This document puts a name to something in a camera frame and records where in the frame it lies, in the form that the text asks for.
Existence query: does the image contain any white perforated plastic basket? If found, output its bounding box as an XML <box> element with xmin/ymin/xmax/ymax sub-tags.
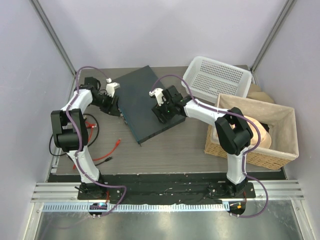
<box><xmin>181</xmin><ymin>56</ymin><xmax>252</xmax><ymax>104</ymax></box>

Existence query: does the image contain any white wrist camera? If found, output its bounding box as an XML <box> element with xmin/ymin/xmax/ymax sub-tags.
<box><xmin>149</xmin><ymin>88</ymin><xmax>167</xmax><ymax>106</ymax></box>
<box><xmin>105</xmin><ymin>78</ymin><xmax>120</xmax><ymax>98</ymax></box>

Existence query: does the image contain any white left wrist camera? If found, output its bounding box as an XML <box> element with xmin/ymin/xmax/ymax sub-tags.
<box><xmin>105</xmin><ymin>78</ymin><xmax>120</xmax><ymax>98</ymax></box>

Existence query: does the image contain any aluminium rail frame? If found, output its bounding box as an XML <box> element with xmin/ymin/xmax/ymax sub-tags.
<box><xmin>23</xmin><ymin>180</ymin><xmax>315</xmax><ymax>240</ymax></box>

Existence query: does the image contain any black cloth in basket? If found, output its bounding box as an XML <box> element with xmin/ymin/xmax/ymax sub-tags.
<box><xmin>260</xmin><ymin>122</ymin><xmax>270</xmax><ymax>132</ymax></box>

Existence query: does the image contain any dark network switch box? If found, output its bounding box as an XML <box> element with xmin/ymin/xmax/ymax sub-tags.
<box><xmin>114</xmin><ymin>65</ymin><xmax>186</xmax><ymax>144</ymax></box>

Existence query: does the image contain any wicker basket with fabric liner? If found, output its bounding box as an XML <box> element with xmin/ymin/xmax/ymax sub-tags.
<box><xmin>203</xmin><ymin>93</ymin><xmax>300</xmax><ymax>171</ymax></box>

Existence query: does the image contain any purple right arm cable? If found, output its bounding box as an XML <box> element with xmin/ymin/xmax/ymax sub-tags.
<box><xmin>151</xmin><ymin>74</ymin><xmax>270</xmax><ymax>218</ymax></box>

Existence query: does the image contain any peach hat in basket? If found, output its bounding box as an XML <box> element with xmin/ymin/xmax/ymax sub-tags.
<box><xmin>244</xmin><ymin>115</ymin><xmax>272</xmax><ymax>149</ymax></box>

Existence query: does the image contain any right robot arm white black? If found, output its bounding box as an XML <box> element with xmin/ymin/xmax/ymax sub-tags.
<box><xmin>149</xmin><ymin>85</ymin><xmax>253</xmax><ymax>198</ymax></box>

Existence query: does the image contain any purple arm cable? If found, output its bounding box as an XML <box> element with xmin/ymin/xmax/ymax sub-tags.
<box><xmin>151</xmin><ymin>74</ymin><xmax>270</xmax><ymax>218</ymax></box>
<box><xmin>44</xmin><ymin>65</ymin><xmax>127</xmax><ymax>230</ymax></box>

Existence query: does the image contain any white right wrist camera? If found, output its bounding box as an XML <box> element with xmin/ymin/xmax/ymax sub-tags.
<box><xmin>149</xmin><ymin>88</ymin><xmax>167</xmax><ymax>106</ymax></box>

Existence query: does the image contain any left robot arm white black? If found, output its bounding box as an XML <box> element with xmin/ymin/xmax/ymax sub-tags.
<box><xmin>50</xmin><ymin>77</ymin><xmax>120</xmax><ymax>200</ymax></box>

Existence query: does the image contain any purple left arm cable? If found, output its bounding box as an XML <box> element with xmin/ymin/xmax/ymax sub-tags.
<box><xmin>44</xmin><ymin>65</ymin><xmax>127</xmax><ymax>230</ymax></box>

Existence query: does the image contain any black network cable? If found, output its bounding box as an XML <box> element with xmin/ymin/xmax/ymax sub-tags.
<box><xmin>48</xmin><ymin>112</ymin><xmax>113</xmax><ymax>166</ymax></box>

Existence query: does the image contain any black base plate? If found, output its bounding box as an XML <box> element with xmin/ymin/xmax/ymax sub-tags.
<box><xmin>47</xmin><ymin>172</ymin><xmax>287</xmax><ymax>201</ymax></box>

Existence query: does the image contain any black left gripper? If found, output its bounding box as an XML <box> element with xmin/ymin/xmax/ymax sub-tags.
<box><xmin>90</xmin><ymin>92</ymin><xmax>121</xmax><ymax>117</ymax></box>

